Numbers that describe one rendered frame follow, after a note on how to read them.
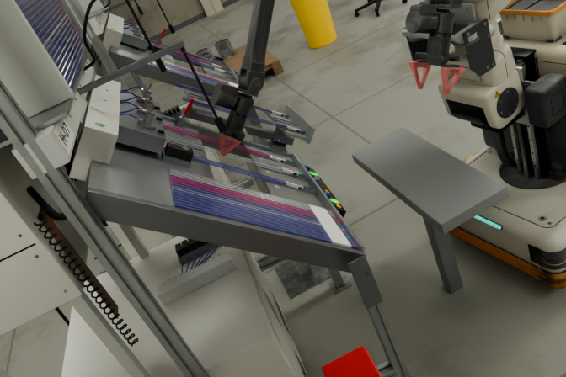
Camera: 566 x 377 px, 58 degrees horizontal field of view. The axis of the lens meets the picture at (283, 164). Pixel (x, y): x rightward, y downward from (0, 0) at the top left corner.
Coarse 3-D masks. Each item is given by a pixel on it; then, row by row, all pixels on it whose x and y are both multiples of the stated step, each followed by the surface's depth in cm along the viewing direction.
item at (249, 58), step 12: (264, 0) 152; (252, 12) 155; (264, 12) 153; (252, 24) 154; (264, 24) 154; (252, 36) 154; (264, 36) 155; (252, 48) 155; (264, 48) 156; (252, 60) 155; (264, 60) 157; (240, 72) 160; (252, 72) 156; (240, 84) 161
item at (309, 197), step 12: (252, 156) 178; (276, 156) 190; (264, 168) 171; (288, 168) 181; (264, 180) 160; (288, 180) 170; (300, 180) 174; (276, 192) 155; (288, 192) 159; (300, 192) 164; (312, 192) 167; (312, 204) 158
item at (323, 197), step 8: (296, 160) 189; (304, 168) 181; (312, 184) 172; (320, 192) 166; (328, 200) 160; (328, 208) 158; (336, 216) 152; (344, 224) 147; (352, 232) 143; (360, 248) 137
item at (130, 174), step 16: (176, 144) 159; (112, 160) 130; (128, 160) 133; (144, 160) 138; (160, 160) 142; (192, 160) 151; (96, 176) 118; (112, 176) 121; (128, 176) 125; (144, 176) 128; (160, 176) 132; (208, 176) 145; (112, 192) 114; (128, 192) 117; (144, 192) 120; (160, 192) 124
